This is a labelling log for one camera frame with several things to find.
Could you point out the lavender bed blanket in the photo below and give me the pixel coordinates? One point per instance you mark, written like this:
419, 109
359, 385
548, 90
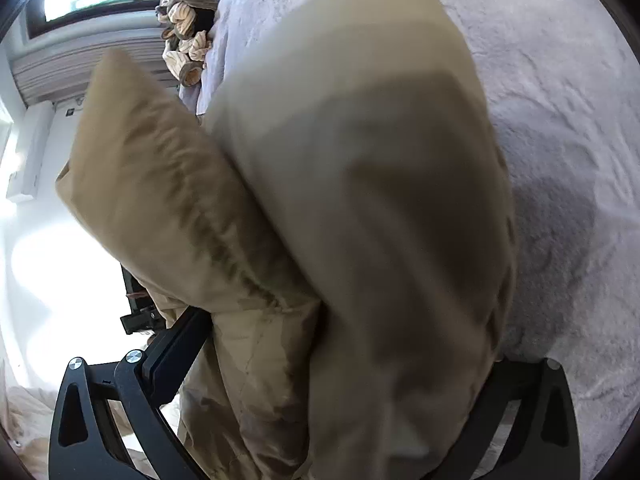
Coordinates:
550, 110

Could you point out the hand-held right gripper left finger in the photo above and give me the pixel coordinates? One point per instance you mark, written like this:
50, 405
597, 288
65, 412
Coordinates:
175, 355

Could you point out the brown and cream plush toys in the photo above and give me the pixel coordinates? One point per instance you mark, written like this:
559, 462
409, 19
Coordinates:
187, 35

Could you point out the black stand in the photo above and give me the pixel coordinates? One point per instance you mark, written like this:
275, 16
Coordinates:
140, 320

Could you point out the white ribbed radiator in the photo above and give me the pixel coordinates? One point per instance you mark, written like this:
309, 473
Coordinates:
75, 67

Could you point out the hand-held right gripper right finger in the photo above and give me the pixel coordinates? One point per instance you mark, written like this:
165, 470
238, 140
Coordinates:
550, 410

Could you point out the white wall box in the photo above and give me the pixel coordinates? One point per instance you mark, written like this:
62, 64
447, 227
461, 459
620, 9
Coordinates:
35, 150

